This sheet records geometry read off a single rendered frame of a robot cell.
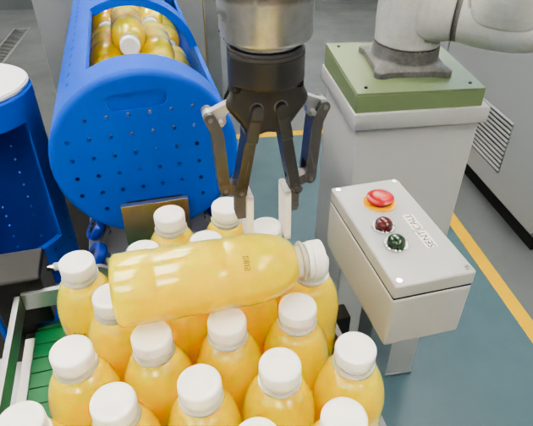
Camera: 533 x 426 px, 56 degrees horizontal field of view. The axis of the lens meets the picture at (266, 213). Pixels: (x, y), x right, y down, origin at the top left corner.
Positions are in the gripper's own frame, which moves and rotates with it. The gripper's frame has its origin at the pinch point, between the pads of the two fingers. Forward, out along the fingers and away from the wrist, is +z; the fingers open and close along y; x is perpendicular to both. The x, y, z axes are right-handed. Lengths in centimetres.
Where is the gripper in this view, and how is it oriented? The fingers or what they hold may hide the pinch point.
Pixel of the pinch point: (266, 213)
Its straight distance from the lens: 59.9
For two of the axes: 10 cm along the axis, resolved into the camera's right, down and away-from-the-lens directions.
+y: -9.7, 1.5, -2.0
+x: 2.5, 5.8, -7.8
